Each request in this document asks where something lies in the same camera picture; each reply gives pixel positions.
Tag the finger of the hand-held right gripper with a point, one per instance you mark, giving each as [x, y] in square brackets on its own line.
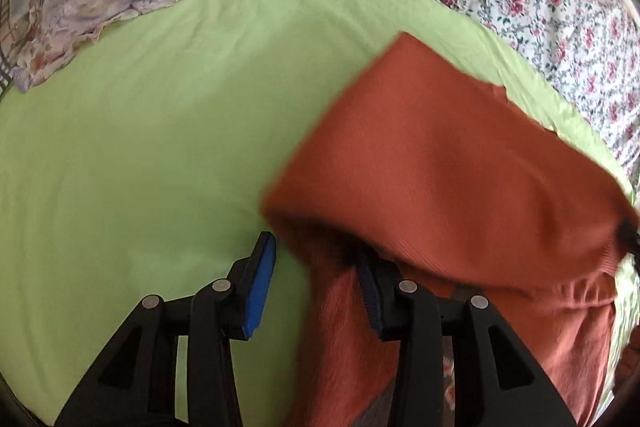
[629, 234]

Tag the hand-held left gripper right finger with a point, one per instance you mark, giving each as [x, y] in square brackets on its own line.
[387, 312]

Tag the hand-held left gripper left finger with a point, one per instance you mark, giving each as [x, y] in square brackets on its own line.
[257, 292]

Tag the orange knit sweater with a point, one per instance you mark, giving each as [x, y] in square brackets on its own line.
[440, 187]

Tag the light green bed sheet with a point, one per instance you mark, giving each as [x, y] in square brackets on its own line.
[150, 147]

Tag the plaid bed cloth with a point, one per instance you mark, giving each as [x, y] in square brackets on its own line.
[5, 57]

